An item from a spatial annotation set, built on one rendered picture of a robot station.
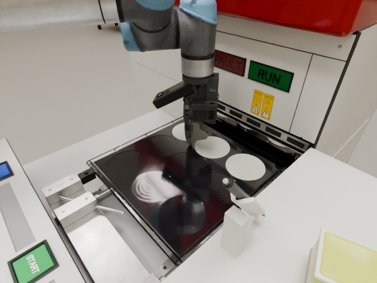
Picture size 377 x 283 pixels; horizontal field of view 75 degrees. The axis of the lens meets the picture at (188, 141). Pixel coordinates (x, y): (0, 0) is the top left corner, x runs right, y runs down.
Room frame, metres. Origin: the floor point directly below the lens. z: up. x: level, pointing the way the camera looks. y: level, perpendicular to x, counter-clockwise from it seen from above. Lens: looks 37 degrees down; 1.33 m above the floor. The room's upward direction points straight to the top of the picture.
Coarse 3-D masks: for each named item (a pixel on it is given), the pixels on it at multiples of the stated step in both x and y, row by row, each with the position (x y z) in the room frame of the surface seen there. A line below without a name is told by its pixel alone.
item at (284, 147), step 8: (224, 120) 0.64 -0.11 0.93; (232, 120) 0.62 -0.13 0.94; (240, 120) 0.62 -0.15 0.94; (216, 128) 0.68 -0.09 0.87; (240, 128) 0.60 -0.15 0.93; (248, 128) 0.58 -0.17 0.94; (256, 128) 0.58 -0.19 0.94; (232, 136) 0.63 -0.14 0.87; (256, 136) 0.56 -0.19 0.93; (264, 136) 0.54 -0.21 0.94; (272, 136) 0.54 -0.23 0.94; (272, 144) 0.52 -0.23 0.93; (280, 144) 0.51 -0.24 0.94; (288, 144) 0.50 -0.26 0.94; (256, 152) 0.56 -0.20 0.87; (288, 152) 0.49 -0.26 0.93; (296, 152) 0.47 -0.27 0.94; (304, 152) 0.47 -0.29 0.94; (272, 160) 0.52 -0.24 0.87; (280, 168) 0.49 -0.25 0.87
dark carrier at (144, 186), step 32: (128, 160) 0.49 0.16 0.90; (160, 160) 0.49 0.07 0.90; (192, 160) 0.49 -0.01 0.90; (224, 160) 0.49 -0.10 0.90; (128, 192) 0.38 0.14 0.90; (160, 192) 0.38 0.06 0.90; (192, 192) 0.38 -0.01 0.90; (224, 192) 0.38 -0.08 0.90; (160, 224) 0.30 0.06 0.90; (192, 224) 0.30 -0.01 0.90
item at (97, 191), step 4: (100, 188) 0.44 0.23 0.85; (104, 188) 0.44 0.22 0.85; (116, 188) 0.45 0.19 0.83; (92, 192) 0.42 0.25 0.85; (96, 192) 0.42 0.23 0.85; (100, 192) 0.42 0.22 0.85; (104, 196) 0.43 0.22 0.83; (108, 196) 0.43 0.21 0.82; (100, 200) 0.42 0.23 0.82; (56, 220) 0.35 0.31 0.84
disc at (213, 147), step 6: (210, 138) 0.59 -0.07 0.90; (216, 138) 0.59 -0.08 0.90; (198, 144) 0.56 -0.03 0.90; (204, 144) 0.56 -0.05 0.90; (210, 144) 0.56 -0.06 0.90; (216, 144) 0.56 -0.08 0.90; (222, 144) 0.56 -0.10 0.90; (228, 144) 0.56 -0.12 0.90; (198, 150) 0.53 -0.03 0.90; (204, 150) 0.53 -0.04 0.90; (210, 150) 0.53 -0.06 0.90; (216, 150) 0.53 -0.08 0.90; (222, 150) 0.53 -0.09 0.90; (228, 150) 0.53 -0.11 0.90; (204, 156) 0.50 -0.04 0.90; (210, 156) 0.50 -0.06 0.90; (216, 156) 0.50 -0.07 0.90; (222, 156) 0.50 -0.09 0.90
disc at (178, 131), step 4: (180, 124) 0.66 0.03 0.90; (184, 124) 0.66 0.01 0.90; (176, 128) 0.64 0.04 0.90; (180, 128) 0.64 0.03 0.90; (184, 128) 0.64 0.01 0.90; (172, 132) 0.62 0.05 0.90; (176, 132) 0.62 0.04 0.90; (180, 132) 0.62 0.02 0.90; (184, 132) 0.62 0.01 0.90; (176, 136) 0.60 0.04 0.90; (180, 136) 0.60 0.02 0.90; (184, 136) 0.60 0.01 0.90
